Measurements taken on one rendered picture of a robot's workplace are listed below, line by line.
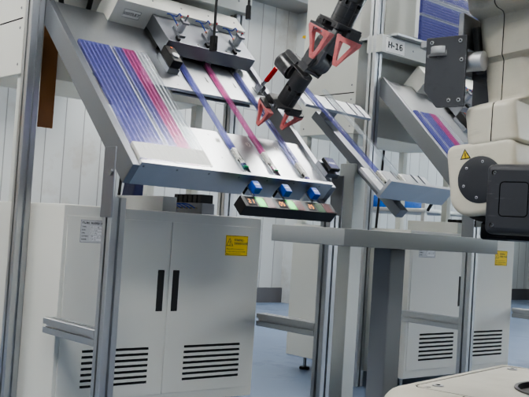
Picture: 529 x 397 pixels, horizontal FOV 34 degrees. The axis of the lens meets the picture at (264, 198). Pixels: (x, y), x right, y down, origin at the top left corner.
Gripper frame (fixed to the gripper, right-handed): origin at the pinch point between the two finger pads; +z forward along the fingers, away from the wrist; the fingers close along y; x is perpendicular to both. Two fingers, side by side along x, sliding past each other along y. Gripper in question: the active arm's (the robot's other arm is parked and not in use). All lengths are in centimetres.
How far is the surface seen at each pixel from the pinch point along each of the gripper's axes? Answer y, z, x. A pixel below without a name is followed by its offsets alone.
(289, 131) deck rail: -8.0, 1.0, 0.7
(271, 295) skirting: -300, 289, -178
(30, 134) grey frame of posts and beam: 62, 28, -17
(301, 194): 1.2, 3.8, 26.6
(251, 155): 15.6, 0.8, 15.2
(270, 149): 6.0, 0.9, 11.0
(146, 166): 56, 0, 27
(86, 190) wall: -125, 236, -229
